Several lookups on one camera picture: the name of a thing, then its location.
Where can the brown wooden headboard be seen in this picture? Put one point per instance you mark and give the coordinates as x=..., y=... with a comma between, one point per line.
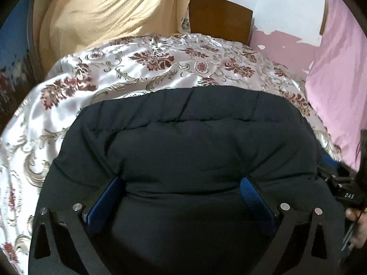
x=221, y=19

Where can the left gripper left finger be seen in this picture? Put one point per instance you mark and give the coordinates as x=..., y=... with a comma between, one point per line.
x=62, y=239

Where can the yellow hanging blanket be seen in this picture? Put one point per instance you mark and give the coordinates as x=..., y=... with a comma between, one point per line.
x=71, y=26

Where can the pink curtain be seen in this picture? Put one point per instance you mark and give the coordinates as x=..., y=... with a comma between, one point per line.
x=336, y=84

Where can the person right hand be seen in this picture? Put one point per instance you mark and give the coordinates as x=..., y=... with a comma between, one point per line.
x=359, y=233

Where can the black padded jacket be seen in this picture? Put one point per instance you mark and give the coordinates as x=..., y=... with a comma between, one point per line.
x=180, y=155

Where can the floral satin bedspread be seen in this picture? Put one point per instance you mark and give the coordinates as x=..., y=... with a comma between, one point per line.
x=126, y=67

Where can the blue fabric wardrobe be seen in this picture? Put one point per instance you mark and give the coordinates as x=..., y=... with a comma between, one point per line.
x=16, y=67

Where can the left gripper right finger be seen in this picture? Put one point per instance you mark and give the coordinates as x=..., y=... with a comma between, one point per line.
x=299, y=241

